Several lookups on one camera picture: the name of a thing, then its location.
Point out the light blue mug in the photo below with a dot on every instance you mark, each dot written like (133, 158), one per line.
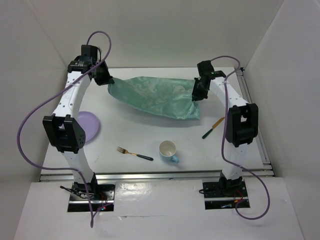
(168, 152)

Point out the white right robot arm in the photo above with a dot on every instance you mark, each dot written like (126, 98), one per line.
(236, 143)

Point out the gold knife green handle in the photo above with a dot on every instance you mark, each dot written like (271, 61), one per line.
(213, 127)

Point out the gold fork green handle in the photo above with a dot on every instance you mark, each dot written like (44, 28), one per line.
(126, 152)

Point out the purple plate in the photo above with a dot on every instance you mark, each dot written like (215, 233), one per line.
(90, 124)

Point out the aluminium right rail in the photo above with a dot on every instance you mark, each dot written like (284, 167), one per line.
(252, 129)

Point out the aluminium front rail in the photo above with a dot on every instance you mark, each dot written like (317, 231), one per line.
(137, 176)

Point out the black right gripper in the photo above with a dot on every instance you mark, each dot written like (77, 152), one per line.
(196, 96)

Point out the green satin placemat cloth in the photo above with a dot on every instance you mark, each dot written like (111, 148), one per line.
(164, 97)

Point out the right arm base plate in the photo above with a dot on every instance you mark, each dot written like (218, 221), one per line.
(216, 199)

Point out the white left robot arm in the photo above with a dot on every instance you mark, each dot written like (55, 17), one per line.
(62, 127)

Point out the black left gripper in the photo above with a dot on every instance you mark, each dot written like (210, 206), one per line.
(107, 79)

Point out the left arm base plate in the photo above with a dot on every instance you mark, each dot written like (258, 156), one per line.
(101, 201)

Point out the aluminium rail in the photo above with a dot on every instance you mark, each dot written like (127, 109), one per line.
(137, 176)
(252, 129)

